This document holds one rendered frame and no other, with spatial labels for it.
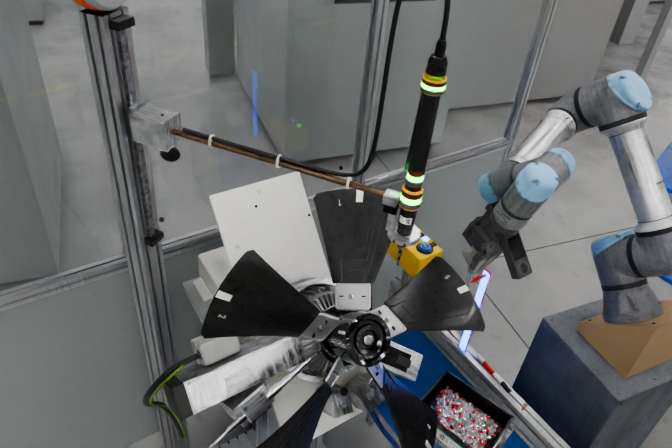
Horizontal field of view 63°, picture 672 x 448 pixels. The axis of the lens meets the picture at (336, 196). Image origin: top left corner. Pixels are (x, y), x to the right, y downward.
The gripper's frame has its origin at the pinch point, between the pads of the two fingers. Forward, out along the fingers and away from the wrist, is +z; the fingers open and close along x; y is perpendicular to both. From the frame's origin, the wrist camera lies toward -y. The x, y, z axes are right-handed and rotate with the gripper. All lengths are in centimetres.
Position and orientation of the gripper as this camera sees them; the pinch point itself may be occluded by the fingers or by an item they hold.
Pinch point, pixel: (474, 272)
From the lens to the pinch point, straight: 142.1
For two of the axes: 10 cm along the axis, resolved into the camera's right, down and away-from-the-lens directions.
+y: -4.7, -7.5, 4.7
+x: -8.5, 2.4, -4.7
